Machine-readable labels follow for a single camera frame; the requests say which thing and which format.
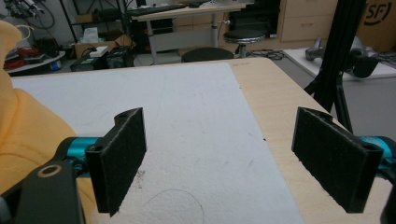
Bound white floor board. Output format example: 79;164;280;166
283;47;396;81

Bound black stool with chrome rim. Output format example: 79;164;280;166
223;29;266;59

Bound black round stool seat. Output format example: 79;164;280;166
181;47;234;63

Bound black metal stand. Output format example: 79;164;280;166
303;0;368;133

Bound white round shelf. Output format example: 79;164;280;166
5;50;66;75

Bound black floor cables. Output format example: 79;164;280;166
247;49;285;61

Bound grey handheld device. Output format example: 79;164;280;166
304;36;326;62

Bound black keyboard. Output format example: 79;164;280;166
126;3;190;17

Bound white plastic bag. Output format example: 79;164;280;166
80;27;101;45

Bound white foam mat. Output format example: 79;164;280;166
10;62;305;224

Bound small white box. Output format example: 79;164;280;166
89;46;109;59

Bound black and silver device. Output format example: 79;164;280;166
346;36;381;79

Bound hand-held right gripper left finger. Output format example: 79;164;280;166
85;106;148;217

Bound light wooden drawer cabinet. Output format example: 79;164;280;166
278;0;339;43

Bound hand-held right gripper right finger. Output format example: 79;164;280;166
291;106;385;215

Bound open brown cardboard box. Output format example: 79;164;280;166
74;34;134;60

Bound cardboard box with black logo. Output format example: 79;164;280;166
355;0;396;53

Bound black case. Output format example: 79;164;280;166
69;54;108;73

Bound yellow cloth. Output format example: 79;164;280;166
0;20;98;224

